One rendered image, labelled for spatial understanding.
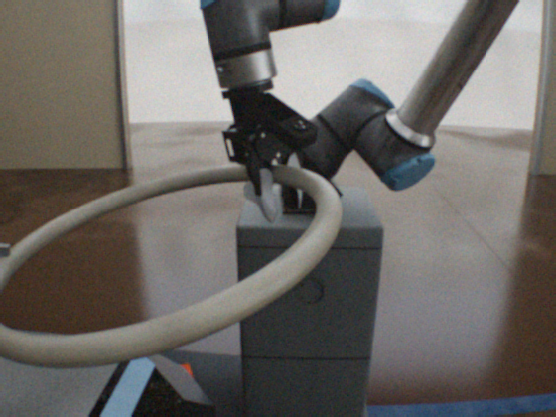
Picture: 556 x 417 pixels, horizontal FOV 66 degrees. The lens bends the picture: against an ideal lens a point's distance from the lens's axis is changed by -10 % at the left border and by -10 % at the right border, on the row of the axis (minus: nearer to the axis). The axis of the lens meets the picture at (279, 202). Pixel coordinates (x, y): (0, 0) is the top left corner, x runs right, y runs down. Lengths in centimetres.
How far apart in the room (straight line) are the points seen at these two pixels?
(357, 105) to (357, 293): 52
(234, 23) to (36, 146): 556
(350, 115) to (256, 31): 68
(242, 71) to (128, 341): 41
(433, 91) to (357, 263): 49
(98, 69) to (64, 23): 70
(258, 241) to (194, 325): 88
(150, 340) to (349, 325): 104
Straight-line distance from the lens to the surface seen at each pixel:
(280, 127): 64
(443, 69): 115
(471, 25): 112
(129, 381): 73
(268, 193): 71
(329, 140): 131
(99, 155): 577
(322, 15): 75
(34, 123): 610
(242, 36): 67
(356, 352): 145
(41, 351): 44
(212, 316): 39
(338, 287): 132
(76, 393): 70
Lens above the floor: 130
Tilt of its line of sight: 18 degrees down
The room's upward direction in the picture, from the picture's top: straight up
